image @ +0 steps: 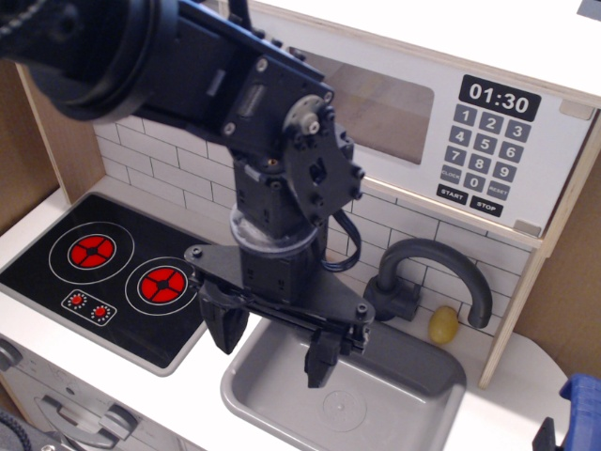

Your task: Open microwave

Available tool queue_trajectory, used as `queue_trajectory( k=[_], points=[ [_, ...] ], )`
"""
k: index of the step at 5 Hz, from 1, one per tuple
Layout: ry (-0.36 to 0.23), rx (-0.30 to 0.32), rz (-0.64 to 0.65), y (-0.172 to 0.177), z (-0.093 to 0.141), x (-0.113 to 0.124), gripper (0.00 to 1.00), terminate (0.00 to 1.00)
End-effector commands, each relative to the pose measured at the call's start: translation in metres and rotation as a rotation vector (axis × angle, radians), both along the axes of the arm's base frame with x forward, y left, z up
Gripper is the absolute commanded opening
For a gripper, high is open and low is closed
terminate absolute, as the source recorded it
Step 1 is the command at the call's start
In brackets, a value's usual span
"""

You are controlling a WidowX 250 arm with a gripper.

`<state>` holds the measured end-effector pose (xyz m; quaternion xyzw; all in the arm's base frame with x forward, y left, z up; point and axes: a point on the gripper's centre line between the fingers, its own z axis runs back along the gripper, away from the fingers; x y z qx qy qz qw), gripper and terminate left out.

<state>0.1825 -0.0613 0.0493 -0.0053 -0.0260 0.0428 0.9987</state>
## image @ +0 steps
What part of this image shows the blue plastic object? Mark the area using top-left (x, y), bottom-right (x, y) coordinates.
top-left (560, 373), bottom-right (600, 451)

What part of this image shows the grey oven knob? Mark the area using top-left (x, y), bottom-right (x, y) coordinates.
top-left (0, 338), bottom-right (23, 372)

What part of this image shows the yellow-green toy olive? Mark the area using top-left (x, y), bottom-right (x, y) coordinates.
top-left (428, 306), bottom-right (459, 345)

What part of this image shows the dark grey toy faucet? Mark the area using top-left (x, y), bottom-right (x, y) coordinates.
top-left (362, 238), bottom-right (494, 330)

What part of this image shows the grey toy sink basin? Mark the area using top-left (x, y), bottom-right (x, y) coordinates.
top-left (221, 319), bottom-right (467, 450)

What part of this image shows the black clamp part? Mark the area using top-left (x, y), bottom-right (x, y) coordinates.
top-left (532, 417), bottom-right (557, 451)

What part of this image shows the white toy microwave door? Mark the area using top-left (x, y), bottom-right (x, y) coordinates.
top-left (252, 1), bottom-right (598, 239)

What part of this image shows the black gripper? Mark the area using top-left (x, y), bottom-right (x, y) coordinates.
top-left (184, 241), bottom-right (375, 388)

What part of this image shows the wooden toy kitchen frame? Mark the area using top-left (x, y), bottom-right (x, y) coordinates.
top-left (13, 0), bottom-right (601, 390)

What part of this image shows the black toy stove top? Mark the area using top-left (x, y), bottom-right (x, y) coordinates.
top-left (1, 194), bottom-right (206, 377)

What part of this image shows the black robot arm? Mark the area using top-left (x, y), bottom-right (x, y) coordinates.
top-left (1, 1), bottom-right (375, 388)

